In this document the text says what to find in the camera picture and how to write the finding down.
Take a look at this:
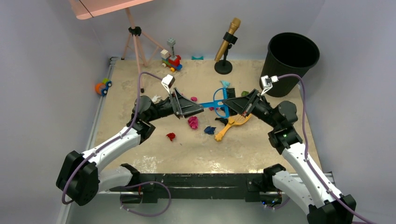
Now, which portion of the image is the teal paper scrap upper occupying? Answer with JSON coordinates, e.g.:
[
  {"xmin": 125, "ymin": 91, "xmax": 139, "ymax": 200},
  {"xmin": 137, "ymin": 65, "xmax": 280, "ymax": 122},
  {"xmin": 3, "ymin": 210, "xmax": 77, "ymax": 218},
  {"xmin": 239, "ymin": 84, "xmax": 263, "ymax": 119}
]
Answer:
[{"xmin": 220, "ymin": 80, "xmax": 231, "ymax": 88}]

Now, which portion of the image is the green paper scrap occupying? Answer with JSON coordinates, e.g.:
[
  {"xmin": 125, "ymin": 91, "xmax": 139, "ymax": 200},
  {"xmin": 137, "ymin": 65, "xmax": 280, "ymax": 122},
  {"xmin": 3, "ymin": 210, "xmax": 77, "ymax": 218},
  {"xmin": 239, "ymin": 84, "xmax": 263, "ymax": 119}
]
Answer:
[{"xmin": 241, "ymin": 91, "xmax": 249, "ymax": 97}]

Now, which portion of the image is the dark blue scrap lower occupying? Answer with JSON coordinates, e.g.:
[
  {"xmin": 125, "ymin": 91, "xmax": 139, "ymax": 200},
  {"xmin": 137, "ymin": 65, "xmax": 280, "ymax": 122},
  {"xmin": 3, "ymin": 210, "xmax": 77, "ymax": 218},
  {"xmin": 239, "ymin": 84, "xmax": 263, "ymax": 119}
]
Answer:
[{"xmin": 204, "ymin": 126, "xmax": 216, "ymax": 135}]

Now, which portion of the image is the orange green toy wheel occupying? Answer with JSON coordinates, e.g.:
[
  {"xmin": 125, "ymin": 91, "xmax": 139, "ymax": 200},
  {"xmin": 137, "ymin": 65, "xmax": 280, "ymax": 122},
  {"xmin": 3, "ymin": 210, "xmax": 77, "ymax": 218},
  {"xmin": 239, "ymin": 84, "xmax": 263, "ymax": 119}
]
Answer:
[{"xmin": 95, "ymin": 78, "xmax": 112, "ymax": 96}]

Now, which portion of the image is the aluminium frame rail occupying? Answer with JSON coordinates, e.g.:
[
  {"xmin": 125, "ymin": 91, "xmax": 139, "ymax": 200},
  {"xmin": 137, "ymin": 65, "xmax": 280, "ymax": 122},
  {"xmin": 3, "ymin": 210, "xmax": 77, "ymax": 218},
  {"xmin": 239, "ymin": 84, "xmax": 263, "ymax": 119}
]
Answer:
[{"xmin": 56, "ymin": 57, "xmax": 121, "ymax": 224}]

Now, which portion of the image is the blue hand brush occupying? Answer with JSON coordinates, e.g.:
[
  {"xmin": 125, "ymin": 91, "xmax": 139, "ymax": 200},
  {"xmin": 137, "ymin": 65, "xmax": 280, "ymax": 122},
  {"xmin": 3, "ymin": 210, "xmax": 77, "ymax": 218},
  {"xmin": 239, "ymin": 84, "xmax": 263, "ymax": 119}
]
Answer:
[{"xmin": 200, "ymin": 87, "xmax": 237, "ymax": 119}]

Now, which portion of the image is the teal small block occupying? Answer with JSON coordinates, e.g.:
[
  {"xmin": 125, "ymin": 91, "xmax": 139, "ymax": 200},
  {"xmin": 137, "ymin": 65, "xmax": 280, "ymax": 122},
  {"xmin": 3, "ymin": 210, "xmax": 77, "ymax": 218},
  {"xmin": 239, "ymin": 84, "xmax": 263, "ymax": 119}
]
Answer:
[{"xmin": 191, "ymin": 56, "xmax": 204, "ymax": 60}]

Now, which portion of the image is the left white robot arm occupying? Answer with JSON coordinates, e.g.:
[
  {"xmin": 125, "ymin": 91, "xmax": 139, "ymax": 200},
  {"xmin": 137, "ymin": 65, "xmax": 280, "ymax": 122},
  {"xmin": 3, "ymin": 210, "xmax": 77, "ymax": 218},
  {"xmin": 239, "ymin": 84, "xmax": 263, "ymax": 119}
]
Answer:
[{"xmin": 56, "ymin": 88, "xmax": 204, "ymax": 206}]

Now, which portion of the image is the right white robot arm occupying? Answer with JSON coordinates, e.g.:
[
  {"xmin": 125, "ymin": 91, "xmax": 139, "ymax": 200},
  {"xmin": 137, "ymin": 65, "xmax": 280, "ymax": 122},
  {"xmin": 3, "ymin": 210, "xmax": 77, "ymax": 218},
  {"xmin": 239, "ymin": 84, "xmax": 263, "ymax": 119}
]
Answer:
[{"xmin": 222, "ymin": 90, "xmax": 356, "ymax": 224}]

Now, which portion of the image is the black waste bin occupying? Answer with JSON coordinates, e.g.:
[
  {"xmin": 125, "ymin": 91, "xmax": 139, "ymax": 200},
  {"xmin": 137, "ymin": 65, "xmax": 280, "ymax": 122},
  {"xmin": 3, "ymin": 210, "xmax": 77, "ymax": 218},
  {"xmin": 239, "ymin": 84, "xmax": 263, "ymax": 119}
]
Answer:
[{"xmin": 259, "ymin": 32, "xmax": 320, "ymax": 98}]

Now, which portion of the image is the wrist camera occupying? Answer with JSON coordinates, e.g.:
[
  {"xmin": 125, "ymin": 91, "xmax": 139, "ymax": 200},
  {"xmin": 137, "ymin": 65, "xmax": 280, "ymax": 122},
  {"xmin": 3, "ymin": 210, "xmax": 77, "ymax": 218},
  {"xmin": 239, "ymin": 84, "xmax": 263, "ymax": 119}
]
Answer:
[
  {"xmin": 260, "ymin": 76, "xmax": 279, "ymax": 96},
  {"xmin": 161, "ymin": 74, "xmax": 175, "ymax": 94}
]

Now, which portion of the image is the yellow slotted plastic scoop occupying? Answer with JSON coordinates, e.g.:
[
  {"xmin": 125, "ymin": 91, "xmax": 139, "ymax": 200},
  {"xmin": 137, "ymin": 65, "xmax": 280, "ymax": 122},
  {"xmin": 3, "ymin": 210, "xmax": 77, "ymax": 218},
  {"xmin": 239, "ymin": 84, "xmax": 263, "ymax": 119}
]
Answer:
[{"xmin": 214, "ymin": 114, "xmax": 251, "ymax": 142}]

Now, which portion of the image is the red paper scrap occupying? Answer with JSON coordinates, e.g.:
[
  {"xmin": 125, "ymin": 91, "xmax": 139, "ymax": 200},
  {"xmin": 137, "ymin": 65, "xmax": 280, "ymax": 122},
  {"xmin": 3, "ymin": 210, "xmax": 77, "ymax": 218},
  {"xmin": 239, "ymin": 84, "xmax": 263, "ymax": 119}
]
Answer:
[{"xmin": 166, "ymin": 133, "xmax": 176, "ymax": 141}]

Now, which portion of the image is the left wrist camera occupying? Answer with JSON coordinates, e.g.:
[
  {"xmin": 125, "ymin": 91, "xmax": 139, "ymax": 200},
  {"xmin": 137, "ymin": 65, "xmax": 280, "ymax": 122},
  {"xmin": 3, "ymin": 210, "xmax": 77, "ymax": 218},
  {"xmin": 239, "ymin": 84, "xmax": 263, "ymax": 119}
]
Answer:
[{"xmin": 161, "ymin": 74, "xmax": 175, "ymax": 94}]

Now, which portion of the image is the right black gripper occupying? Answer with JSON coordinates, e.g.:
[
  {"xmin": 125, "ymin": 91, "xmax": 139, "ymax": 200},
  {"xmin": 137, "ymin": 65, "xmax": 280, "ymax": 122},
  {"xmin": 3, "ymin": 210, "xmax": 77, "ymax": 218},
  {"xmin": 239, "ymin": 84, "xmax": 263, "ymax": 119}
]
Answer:
[{"xmin": 223, "ymin": 89, "xmax": 280, "ymax": 129}]

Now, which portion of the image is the black paper scrap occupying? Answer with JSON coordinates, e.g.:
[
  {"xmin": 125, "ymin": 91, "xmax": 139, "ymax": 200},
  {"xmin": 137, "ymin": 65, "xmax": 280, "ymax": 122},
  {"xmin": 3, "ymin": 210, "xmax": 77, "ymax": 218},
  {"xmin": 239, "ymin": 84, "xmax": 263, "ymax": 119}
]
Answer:
[{"xmin": 215, "ymin": 118, "xmax": 229, "ymax": 126}]

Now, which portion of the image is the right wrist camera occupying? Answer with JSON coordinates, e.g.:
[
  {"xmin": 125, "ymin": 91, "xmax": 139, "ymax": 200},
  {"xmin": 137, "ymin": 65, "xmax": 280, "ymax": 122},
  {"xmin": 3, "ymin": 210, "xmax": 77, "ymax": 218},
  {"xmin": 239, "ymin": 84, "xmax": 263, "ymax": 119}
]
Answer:
[{"xmin": 260, "ymin": 76, "xmax": 279, "ymax": 96}]

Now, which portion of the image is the black base bar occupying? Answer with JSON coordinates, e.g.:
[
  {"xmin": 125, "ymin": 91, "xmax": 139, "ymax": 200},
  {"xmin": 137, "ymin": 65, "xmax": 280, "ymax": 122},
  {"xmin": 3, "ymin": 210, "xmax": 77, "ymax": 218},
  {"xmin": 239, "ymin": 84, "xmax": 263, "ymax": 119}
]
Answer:
[{"xmin": 119, "ymin": 173, "xmax": 283, "ymax": 205}]

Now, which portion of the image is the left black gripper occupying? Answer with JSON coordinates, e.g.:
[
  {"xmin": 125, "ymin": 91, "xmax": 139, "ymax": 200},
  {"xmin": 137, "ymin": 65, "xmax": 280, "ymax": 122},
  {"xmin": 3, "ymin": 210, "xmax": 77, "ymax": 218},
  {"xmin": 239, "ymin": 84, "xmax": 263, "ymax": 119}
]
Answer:
[{"xmin": 146, "ymin": 88, "xmax": 203, "ymax": 122}]

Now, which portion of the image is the gold microphone on stand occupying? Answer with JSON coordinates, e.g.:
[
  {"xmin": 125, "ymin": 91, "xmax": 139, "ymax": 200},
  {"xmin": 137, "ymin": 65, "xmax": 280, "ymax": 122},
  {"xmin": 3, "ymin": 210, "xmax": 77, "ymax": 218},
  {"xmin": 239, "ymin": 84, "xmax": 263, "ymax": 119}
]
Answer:
[{"xmin": 214, "ymin": 17, "xmax": 241, "ymax": 75}]

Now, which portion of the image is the large magenta paper scrap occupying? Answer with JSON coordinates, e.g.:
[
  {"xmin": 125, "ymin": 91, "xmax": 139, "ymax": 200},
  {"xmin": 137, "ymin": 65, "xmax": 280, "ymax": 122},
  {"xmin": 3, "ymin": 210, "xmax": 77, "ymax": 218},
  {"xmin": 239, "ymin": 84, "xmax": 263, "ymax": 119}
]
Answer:
[{"xmin": 188, "ymin": 116, "xmax": 198, "ymax": 130}]

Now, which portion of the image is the toy block train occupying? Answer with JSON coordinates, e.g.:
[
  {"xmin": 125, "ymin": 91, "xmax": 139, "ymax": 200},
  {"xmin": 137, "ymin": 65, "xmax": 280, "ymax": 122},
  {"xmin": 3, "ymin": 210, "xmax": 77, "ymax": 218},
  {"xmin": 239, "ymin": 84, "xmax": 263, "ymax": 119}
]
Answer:
[{"xmin": 160, "ymin": 38, "xmax": 183, "ymax": 72}]

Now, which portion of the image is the pink tripod stand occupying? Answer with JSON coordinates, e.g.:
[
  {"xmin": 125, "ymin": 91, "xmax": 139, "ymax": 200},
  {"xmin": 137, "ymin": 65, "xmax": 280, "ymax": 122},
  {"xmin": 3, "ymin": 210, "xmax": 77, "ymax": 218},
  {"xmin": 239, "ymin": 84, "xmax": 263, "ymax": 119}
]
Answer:
[{"xmin": 68, "ymin": 0, "xmax": 166, "ymax": 94}]

